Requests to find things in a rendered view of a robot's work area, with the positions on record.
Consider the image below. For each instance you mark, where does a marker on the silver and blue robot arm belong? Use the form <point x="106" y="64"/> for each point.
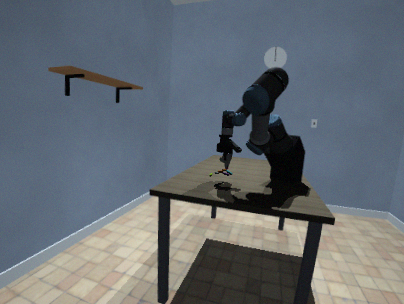
<point x="267" y="130"/>

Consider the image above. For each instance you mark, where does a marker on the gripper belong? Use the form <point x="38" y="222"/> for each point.
<point x="225" y="148"/>

